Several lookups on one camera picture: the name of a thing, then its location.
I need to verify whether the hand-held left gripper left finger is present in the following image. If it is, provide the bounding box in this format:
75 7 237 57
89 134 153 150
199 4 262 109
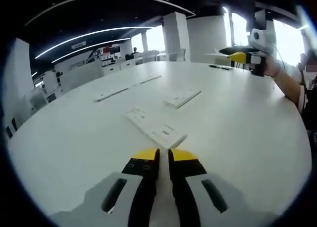
49 147 160 227

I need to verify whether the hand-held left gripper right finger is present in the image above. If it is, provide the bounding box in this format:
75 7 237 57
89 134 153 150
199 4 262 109
168 148 273 227

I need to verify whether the white socket holder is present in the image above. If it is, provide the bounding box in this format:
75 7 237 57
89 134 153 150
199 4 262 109
125 107 189 150

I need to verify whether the white socket panel with openings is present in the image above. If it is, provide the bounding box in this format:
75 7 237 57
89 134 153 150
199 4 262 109
162 89 203 110

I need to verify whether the person's right hand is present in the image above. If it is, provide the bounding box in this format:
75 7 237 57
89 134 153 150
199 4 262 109
263 55 280 78

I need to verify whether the thin black object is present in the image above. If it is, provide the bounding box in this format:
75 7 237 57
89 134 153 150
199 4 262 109
209 64 233 70

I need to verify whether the white office chair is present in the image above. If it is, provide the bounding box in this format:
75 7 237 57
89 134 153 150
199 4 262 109
170 48 186 62

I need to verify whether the narrow white pillar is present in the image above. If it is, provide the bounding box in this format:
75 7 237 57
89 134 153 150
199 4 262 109
162 11 191 62

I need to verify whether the white low cabinet row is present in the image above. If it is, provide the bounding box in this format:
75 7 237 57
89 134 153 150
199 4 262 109
101 59 132 75

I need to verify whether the ceiling light strip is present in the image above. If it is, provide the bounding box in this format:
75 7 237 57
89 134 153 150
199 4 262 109
34 26 153 59
51 37 132 63

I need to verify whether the wide white pillar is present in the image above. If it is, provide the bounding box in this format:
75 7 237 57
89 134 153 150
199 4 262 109
2 38 34 128

